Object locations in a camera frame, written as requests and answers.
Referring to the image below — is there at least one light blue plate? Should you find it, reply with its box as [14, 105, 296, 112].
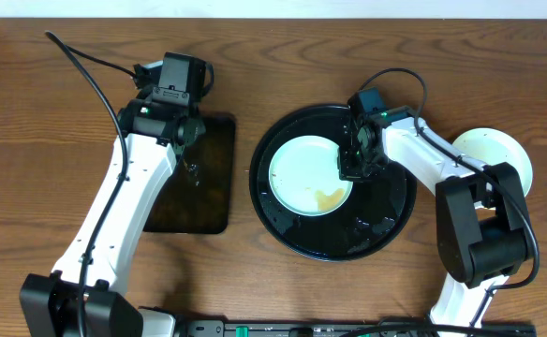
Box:
[267, 136, 353, 217]
[452, 127, 533, 196]

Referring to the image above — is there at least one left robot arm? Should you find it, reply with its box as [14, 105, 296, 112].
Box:
[20, 99, 205, 336]

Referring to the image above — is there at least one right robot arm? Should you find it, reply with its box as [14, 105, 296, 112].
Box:
[339, 106, 540, 328]

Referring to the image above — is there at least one black round tray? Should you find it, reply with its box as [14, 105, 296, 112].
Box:
[249, 105, 417, 261]

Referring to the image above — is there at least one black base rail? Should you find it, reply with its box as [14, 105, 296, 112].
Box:
[174, 317, 537, 337]

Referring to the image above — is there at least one black rectangular tray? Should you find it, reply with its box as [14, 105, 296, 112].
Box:
[143, 112, 236, 235]

